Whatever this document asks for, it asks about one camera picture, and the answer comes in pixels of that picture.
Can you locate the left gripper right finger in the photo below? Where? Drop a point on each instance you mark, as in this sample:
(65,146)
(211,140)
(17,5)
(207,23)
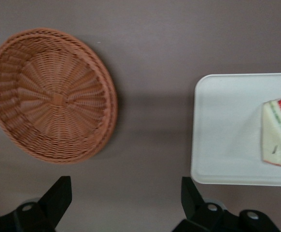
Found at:
(192,203)

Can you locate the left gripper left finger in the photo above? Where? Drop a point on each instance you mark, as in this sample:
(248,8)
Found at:
(58,198)

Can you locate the triangular sandwich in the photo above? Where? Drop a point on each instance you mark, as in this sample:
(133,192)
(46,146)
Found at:
(275,135)

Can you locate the cream plastic tray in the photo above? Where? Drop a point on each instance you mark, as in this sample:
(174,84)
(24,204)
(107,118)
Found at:
(227,125)

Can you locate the brown round wicker basket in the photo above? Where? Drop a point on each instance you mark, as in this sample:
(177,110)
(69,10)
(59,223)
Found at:
(53,96)

